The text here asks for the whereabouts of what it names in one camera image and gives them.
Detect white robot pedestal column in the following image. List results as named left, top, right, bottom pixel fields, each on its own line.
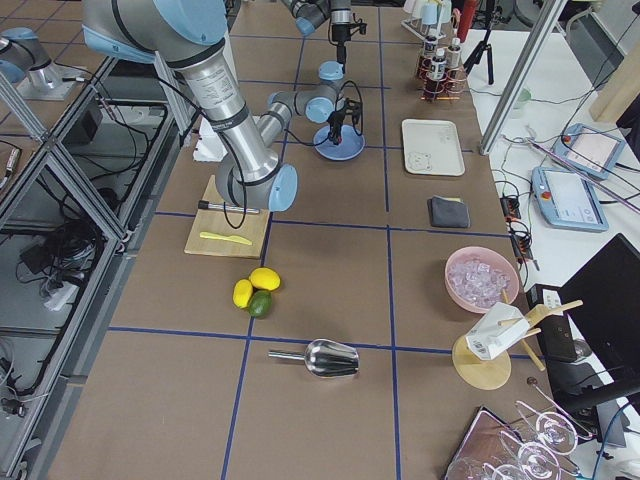
left=193, top=118, right=227, bottom=163

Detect wooden cup stand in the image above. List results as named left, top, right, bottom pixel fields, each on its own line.
left=452, top=300, right=583, bottom=390

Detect blue teach pendant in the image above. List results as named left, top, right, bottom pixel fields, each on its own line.
left=552, top=123, right=624, bottom=180
left=531, top=167, right=609, bottom=233

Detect blue teach pendant far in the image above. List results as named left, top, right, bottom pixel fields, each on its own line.
left=552, top=123, right=624, bottom=180

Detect pastel cups on rack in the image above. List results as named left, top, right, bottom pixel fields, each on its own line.
left=403, top=0, right=453, bottom=26

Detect blue ceramic plate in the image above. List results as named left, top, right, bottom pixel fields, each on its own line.
left=313, top=125, right=365, bottom=161

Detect black monitor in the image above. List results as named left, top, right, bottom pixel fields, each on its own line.
left=548, top=233, right=639, bottom=413

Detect copper bottle rack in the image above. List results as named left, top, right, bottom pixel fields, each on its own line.
left=415, top=32, right=467, bottom=102

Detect large yellow lemon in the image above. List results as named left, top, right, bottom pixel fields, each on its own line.
left=249, top=267, right=281, bottom=291

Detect red bottle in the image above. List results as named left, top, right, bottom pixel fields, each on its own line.
left=457, top=0, right=479, bottom=43

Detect orange circuit board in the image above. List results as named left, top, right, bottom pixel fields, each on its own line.
left=500, top=196, right=521, bottom=219

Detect green lime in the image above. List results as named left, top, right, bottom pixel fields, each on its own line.
left=247, top=290, right=272, bottom=318

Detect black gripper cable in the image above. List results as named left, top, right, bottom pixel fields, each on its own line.
left=284, top=79, right=366, bottom=149

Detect small yellow lemon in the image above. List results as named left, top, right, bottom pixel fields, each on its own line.
left=232, top=279, right=254, bottom=309

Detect black camera tripod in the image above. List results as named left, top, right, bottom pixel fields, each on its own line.
left=463, top=0, right=501, bottom=85

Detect white paper carton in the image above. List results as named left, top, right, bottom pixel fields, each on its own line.
left=465, top=302, right=530, bottom=361

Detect wooden cutting board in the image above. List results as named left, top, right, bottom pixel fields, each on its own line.
left=184, top=207, right=270, bottom=259

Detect blue teach pendant near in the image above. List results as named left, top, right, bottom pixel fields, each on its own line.
left=531, top=167, right=609, bottom=233

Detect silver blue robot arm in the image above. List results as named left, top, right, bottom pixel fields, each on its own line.
left=282, top=0, right=367, bottom=68
left=83, top=1, right=366, bottom=212

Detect metal ice scoop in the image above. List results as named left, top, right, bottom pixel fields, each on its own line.
left=268, top=339, right=360, bottom=378

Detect pink bowl of ice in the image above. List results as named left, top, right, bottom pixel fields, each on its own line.
left=444, top=246, right=520, bottom=313

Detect folded grey cloth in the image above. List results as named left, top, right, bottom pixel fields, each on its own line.
left=427, top=196, right=471, bottom=228

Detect wine glass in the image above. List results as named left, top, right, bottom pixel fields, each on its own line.
left=515, top=400, right=578, bottom=456
left=483, top=463, right=526, bottom=480
left=499, top=430, right=559, bottom=479

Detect silver black bar tool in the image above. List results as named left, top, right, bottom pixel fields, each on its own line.
left=197, top=200, right=261, bottom=215

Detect yellow plastic knife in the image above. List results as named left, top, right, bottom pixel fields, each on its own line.
left=199, top=231, right=253, bottom=246

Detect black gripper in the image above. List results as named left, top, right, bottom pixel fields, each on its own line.
left=330, top=19, right=366, bottom=64
left=327, top=99, right=362, bottom=145

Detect wine glass middle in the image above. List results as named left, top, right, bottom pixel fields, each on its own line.
left=499, top=430, right=559, bottom=479

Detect wine glass right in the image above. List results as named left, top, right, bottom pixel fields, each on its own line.
left=515, top=400, right=578, bottom=456

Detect wine glass left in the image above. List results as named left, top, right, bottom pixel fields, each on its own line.
left=483, top=463, right=526, bottom=480

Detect cream bear tray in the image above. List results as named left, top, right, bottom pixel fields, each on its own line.
left=401, top=119, right=465, bottom=177

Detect aluminium frame post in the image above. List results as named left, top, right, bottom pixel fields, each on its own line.
left=479, top=0, right=568, bottom=155

